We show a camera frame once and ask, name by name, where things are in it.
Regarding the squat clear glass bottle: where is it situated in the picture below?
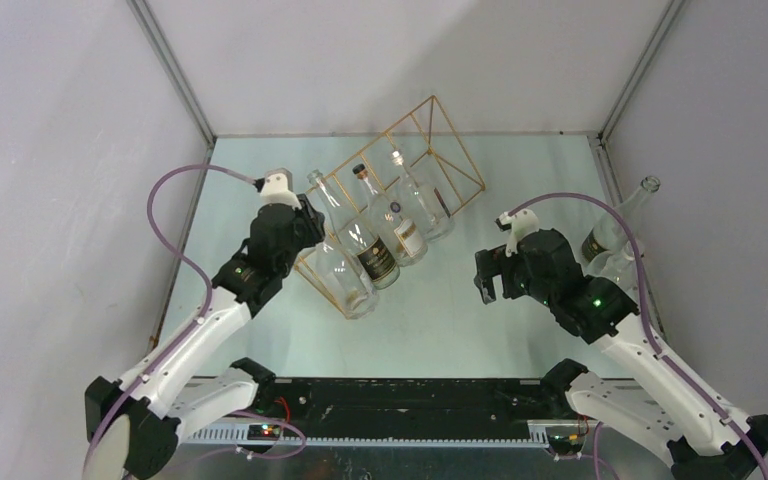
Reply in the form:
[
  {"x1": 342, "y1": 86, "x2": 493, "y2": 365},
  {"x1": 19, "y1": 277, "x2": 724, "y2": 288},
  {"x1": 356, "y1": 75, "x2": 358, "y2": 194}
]
[{"x1": 586, "y1": 242, "x2": 639, "y2": 296}]

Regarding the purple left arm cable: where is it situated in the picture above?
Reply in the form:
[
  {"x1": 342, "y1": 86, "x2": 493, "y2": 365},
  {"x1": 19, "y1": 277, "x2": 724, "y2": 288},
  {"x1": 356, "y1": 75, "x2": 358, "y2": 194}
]
[{"x1": 84, "y1": 164, "x2": 259, "y2": 465}]

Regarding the clear bottle silver cap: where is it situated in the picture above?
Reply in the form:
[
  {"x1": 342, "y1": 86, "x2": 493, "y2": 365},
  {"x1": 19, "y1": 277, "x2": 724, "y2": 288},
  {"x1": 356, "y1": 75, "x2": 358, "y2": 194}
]
[{"x1": 391, "y1": 150, "x2": 454, "y2": 243}]

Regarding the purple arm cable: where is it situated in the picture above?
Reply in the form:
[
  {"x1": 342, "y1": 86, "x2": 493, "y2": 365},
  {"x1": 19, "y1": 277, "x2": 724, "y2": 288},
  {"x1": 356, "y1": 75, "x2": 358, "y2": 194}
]
[
  {"x1": 508, "y1": 192, "x2": 768, "y2": 480},
  {"x1": 84, "y1": 164, "x2": 259, "y2": 465}
]

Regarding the aluminium frame profile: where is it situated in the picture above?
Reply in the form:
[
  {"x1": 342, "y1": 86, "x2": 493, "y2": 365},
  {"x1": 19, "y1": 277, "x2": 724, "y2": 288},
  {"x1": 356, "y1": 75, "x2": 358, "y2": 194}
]
[{"x1": 126, "y1": 0, "x2": 217, "y2": 148}]

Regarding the left circuit board with leds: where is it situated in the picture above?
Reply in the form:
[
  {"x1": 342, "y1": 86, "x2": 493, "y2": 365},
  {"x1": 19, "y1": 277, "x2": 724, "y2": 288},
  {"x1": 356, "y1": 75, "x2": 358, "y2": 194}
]
[{"x1": 246, "y1": 423, "x2": 283, "y2": 442}]

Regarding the clear bottle black cap front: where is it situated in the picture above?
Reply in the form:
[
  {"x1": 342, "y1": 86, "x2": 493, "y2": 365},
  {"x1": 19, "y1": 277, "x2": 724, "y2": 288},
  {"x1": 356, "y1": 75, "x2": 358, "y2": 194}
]
[{"x1": 313, "y1": 235, "x2": 379, "y2": 319}]

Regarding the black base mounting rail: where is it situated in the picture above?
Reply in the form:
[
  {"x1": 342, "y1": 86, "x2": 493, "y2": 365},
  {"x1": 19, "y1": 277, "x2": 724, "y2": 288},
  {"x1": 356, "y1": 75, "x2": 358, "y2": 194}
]
[{"x1": 252, "y1": 377, "x2": 584, "y2": 443}]

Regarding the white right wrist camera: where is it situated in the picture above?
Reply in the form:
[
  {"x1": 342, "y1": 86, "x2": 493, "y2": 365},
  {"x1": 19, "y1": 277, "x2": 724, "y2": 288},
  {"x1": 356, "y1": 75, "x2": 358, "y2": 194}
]
[{"x1": 496, "y1": 208, "x2": 539, "y2": 257}]

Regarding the clear bottle black gold label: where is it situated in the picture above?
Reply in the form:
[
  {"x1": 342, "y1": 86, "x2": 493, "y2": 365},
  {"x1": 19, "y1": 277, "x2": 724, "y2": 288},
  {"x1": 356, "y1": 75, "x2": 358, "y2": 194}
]
[{"x1": 307, "y1": 170, "x2": 400, "y2": 290}]

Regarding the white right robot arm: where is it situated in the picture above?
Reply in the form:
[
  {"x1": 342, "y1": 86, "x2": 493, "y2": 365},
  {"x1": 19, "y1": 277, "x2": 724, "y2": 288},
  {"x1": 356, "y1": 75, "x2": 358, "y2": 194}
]
[{"x1": 474, "y1": 229, "x2": 768, "y2": 479}]

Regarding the clear bottle black cap white label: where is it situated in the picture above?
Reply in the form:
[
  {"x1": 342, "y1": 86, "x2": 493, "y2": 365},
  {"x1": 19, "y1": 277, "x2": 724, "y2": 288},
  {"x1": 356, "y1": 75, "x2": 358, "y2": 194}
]
[{"x1": 352, "y1": 164, "x2": 428, "y2": 267}]

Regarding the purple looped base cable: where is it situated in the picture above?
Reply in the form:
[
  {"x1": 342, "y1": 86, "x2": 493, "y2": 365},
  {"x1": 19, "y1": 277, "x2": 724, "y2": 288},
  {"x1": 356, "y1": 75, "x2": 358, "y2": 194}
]
[{"x1": 224, "y1": 410, "x2": 308, "y2": 462}]

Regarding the right circuit board with leds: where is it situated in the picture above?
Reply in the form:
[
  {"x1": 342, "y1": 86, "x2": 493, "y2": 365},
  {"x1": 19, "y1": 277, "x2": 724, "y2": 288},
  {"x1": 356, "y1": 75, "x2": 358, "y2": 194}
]
[{"x1": 548, "y1": 433, "x2": 587, "y2": 456}]

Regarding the greenish bottle black label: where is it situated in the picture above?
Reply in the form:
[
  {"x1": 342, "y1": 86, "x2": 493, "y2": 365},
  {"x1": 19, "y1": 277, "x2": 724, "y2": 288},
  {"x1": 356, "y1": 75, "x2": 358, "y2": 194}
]
[{"x1": 581, "y1": 175, "x2": 661, "y2": 264}]

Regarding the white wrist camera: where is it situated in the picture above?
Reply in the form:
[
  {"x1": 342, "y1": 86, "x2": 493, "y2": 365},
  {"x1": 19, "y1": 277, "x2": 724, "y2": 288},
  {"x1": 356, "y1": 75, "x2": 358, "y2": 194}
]
[
  {"x1": 496, "y1": 208, "x2": 539, "y2": 257},
  {"x1": 255, "y1": 168, "x2": 301, "y2": 210}
]

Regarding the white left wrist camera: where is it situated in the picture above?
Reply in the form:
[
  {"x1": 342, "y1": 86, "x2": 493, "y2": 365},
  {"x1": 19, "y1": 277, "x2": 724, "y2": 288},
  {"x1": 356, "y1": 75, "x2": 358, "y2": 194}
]
[{"x1": 255, "y1": 168, "x2": 301, "y2": 210}]

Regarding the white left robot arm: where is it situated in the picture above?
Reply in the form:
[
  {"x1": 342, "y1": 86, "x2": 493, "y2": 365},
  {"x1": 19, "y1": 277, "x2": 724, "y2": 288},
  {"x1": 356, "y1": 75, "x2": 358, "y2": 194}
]
[{"x1": 82, "y1": 194, "x2": 325, "y2": 479}]

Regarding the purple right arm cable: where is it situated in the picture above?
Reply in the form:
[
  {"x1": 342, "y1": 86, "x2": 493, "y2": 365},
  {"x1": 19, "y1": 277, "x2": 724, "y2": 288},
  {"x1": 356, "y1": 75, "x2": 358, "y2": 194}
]
[{"x1": 508, "y1": 192, "x2": 768, "y2": 480}]

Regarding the circuit board with leds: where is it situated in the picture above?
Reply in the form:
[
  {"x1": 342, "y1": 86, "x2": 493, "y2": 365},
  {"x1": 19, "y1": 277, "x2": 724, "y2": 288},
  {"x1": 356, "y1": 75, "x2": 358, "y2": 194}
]
[
  {"x1": 246, "y1": 423, "x2": 283, "y2": 442},
  {"x1": 548, "y1": 433, "x2": 587, "y2": 456}
]

